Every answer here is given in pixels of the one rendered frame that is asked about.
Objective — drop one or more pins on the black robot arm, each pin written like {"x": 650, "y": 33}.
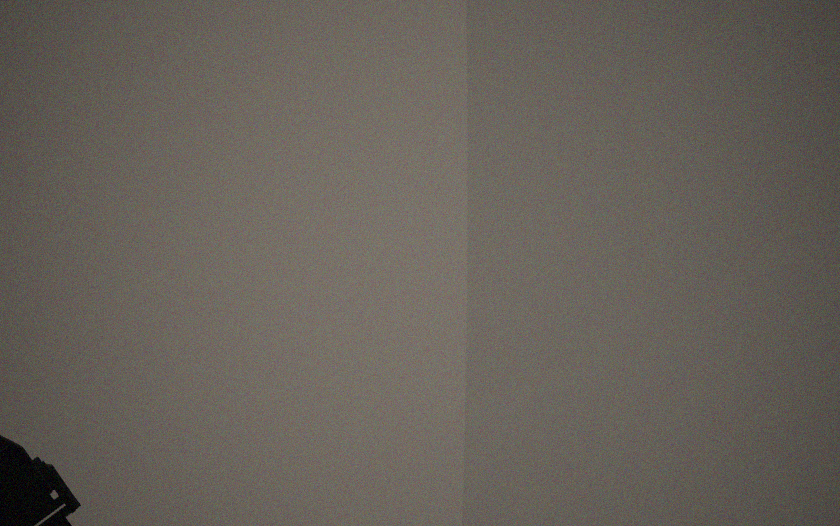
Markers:
{"x": 25, "y": 487}

